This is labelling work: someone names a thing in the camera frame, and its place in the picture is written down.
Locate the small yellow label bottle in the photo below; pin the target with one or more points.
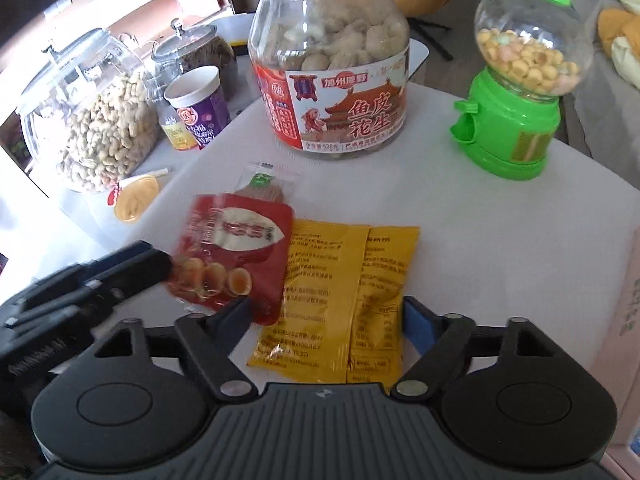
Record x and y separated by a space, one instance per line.
175 127

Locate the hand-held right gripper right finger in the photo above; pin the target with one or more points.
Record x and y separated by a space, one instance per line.
417 321

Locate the red snack packet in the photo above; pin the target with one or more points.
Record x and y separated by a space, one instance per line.
235 250

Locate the yellow quilt pile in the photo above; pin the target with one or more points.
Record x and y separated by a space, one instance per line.
622 35

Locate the glass jar with dark contents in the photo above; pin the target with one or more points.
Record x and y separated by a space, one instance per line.
200 50

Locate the glass jar of peanuts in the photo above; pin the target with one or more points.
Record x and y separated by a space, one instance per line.
90 125

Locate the pink cardboard gift box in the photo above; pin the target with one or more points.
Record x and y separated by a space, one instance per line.
622 340

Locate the clear packet with green label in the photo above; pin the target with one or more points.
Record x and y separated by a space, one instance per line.
267 182

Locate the purple paper cup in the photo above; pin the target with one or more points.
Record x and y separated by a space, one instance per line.
202 110

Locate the black and yellow tray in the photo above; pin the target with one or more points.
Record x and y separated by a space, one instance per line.
237 32

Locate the grey covered sofa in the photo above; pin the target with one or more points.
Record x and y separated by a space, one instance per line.
600 120

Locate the yellow jelly cup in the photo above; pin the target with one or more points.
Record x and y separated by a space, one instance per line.
135 197

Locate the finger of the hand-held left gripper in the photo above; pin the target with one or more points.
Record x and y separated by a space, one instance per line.
115 287
140 257

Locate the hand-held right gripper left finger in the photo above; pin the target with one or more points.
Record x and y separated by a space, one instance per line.
234 319

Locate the yellow snack packet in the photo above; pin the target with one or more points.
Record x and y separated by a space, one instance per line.
382 310
312 295

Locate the green candy dispenser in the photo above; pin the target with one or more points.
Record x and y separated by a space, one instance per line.
515 110

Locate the gold lid coated peanut jar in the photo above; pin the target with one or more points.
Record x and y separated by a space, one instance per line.
335 80

